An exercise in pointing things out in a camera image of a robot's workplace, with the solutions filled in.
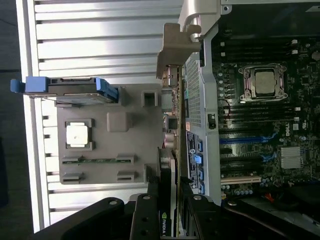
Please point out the open black PC case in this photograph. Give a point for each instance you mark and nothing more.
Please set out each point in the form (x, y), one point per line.
(210, 75)

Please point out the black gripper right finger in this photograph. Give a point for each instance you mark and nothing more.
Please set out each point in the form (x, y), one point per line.
(202, 220)

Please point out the installed CPU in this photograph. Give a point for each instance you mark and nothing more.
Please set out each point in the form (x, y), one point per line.
(265, 82)

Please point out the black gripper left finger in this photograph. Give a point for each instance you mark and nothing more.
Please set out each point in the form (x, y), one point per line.
(145, 220)

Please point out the hard disk with blue caddy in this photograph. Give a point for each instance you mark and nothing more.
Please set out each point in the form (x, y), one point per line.
(75, 86)

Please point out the spare silver CPU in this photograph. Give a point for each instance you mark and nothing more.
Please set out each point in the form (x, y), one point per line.
(77, 135)

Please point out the spare green RAM stick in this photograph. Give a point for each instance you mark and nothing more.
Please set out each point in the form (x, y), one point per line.
(100, 160)

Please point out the white expansion slot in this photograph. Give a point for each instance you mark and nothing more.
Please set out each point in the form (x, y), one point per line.
(240, 180)

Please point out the grey parts rack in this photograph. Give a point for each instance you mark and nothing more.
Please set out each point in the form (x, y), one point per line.
(107, 150)

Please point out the blue card retainer clip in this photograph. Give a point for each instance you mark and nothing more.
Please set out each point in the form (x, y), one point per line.
(202, 188)
(198, 160)
(200, 147)
(201, 174)

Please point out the green motherboard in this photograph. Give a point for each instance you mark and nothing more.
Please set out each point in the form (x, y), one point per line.
(305, 112)

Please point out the CPU socket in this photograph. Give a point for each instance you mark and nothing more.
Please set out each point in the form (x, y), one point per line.
(243, 82)

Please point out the silver chipset heatsink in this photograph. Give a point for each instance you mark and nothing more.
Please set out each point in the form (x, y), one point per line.
(291, 157)

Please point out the long blue expansion slot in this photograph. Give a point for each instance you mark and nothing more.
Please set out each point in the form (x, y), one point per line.
(240, 140)

